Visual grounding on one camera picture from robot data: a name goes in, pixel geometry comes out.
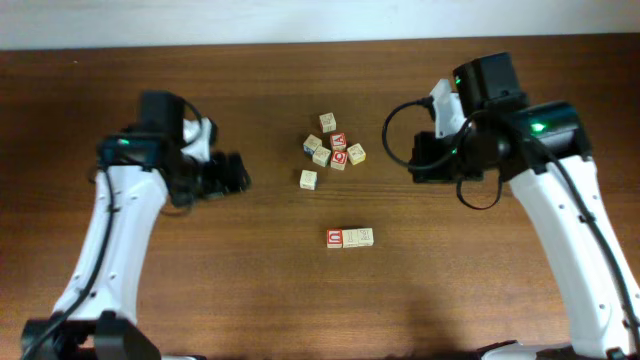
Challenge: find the wooden block top middle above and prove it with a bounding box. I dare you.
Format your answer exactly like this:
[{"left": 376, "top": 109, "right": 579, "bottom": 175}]
[{"left": 319, "top": 113, "right": 337, "bottom": 133}]

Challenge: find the wooden block lower left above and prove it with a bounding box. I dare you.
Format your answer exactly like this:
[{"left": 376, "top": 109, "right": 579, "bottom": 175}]
[{"left": 299, "top": 170, "right": 318, "bottom": 190}]

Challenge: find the wooden block green side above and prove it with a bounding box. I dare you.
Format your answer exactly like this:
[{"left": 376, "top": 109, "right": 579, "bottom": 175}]
[{"left": 342, "top": 229, "right": 359, "bottom": 248}]

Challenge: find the red letter V block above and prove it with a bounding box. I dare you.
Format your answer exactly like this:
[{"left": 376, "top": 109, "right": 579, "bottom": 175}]
[{"left": 329, "top": 133, "right": 347, "bottom": 152}]

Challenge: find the wooden block blue side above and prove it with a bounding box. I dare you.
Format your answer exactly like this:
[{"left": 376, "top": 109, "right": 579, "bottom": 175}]
[{"left": 303, "top": 134, "right": 322, "bottom": 156}]

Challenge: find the wooden letter X block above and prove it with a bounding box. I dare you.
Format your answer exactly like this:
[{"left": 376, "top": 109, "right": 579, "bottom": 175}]
[{"left": 357, "top": 228, "right": 374, "bottom": 246}]

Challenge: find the red letter U block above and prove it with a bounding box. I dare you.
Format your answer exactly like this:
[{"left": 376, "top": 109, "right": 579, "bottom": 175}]
[{"left": 326, "top": 229, "right": 343, "bottom": 249}]

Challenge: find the red letter Q block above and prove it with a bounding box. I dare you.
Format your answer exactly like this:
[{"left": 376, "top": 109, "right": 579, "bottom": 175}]
[{"left": 330, "top": 151, "right": 348, "bottom": 171}]

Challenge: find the wooden block yellow side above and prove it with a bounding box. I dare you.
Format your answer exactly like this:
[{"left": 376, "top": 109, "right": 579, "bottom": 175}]
[{"left": 347, "top": 143, "right": 366, "bottom": 165}]

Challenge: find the plain wooden block centre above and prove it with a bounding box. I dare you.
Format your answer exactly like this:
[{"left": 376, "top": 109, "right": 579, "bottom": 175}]
[{"left": 312, "top": 146, "right": 332, "bottom": 167}]

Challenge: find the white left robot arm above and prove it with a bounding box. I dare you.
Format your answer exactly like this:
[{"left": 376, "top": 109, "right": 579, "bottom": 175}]
[{"left": 21, "top": 117, "right": 251, "bottom": 359}]

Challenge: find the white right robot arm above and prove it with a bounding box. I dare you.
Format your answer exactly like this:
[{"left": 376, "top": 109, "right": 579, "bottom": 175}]
[{"left": 399, "top": 100, "right": 639, "bottom": 359}]

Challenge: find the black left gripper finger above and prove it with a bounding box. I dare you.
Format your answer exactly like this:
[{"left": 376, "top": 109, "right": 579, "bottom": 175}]
[
  {"left": 202, "top": 162, "right": 233, "bottom": 199},
  {"left": 224, "top": 153, "right": 251, "bottom": 193}
]

